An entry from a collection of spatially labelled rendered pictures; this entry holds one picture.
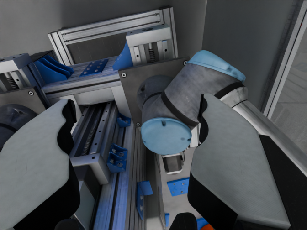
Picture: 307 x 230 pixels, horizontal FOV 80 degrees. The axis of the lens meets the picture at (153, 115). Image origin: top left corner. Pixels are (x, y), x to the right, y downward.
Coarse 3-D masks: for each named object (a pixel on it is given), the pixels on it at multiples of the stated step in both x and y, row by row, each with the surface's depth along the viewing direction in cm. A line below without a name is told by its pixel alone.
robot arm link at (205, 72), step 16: (192, 64) 38; (208, 64) 35; (224, 64) 34; (176, 80) 40; (192, 80) 37; (208, 80) 36; (224, 80) 35; (240, 80) 36; (176, 96) 39; (192, 96) 37; (224, 96) 34; (240, 96) 34; (192, 112) 39; (240, 112) 33; (256, 112) 33; (256, 128) 31; (272, 128) 31; (288, 144) 30; (304, 160) 28
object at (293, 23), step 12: (300, 0) 52; (300, 12) 53; (288, 24) 57; (300, 24) 55; (288, 36) 57; (288, 48) 58; (276, 60) 63; (276, 72) 63; (276, 84) 65; (264, 96) 71; (264, 108) 71
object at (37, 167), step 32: (32, 128) 8; (64, 128) 9; (0, 160) 7; (32, 160) 7; (64, 160) 7; (0, 192) 6; (32, 192) 6; (64, 192) 6; (0, 224) 5; (32, 224) 5
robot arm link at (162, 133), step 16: (160, 96) 43; (144, 112) 47; (160, 112) 42; (176, 112) 40; (144, 128) 42; (160, 128) 40; (176, 128) 40; (192, 128) 43; (144, 144) 44; (160, 144) 43; (176, 144) 43
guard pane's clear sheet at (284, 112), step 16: (304, 16) 53; (304, 32) 54; (304, 48) 54; (288, 64) 60; (304, 64) 54; (288, 80) 60; (304, 80) 54; (288, 96) 61; (304, 96) 54; (272, 112) 69; (288, 112) 61; (304, 112) 55; (288, 128) 61; (304, 128) 55; (304, 144) 55
